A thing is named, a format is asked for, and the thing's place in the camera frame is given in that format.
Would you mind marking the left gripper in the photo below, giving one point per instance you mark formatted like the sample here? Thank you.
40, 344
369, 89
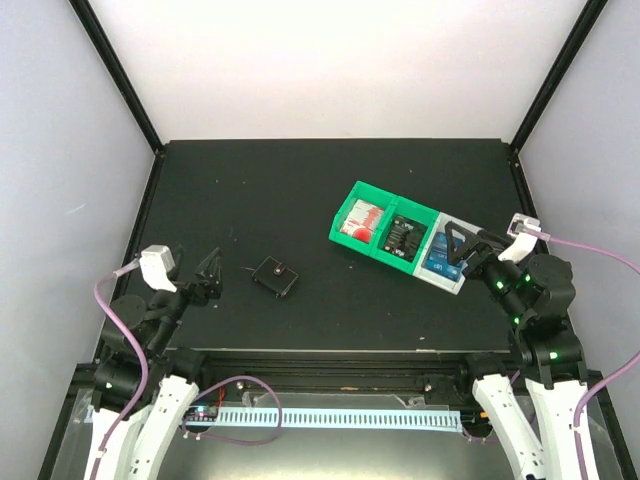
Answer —
199, 294

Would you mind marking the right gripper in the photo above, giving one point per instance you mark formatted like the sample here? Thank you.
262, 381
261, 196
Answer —
471, 238

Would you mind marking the black leather card holder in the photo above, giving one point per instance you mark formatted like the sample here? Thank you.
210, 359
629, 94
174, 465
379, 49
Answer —
276, 276

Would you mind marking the red white card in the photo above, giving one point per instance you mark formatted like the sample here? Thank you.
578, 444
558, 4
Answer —
362, 220

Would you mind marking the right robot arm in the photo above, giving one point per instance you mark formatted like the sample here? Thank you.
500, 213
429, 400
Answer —
535, 291

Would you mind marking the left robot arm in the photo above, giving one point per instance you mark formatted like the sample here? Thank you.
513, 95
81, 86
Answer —
141, 389

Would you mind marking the blue card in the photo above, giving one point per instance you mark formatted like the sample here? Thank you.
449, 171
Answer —
436, 260

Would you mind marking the black vip card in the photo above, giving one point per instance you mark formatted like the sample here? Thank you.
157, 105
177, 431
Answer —
404, 238

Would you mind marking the white bin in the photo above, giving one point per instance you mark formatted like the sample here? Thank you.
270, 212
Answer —
430, 277

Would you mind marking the green bin middle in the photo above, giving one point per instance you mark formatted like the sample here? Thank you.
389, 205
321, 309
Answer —
414, 211

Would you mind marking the green bin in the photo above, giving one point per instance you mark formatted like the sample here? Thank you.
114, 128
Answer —
369, 193
414, 211

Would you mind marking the green bin left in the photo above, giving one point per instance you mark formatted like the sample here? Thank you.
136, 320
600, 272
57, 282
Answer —
369, 193

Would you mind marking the left circuit board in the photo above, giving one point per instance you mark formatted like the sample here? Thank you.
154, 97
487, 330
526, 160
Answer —
201, 414

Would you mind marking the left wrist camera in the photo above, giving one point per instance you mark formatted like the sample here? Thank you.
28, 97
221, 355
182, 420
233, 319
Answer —
156, 262

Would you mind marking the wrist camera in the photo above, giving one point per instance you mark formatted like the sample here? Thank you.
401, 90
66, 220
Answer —
156, 262
522, 231

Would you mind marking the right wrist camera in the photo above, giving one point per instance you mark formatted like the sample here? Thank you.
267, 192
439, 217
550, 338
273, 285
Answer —
522, 231

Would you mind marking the black aluminium frame rail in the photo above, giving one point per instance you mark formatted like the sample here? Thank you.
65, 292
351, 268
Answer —
440, 378

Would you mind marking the white slotted cable duct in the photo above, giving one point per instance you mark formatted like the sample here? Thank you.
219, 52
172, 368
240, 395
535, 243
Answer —
336, 418

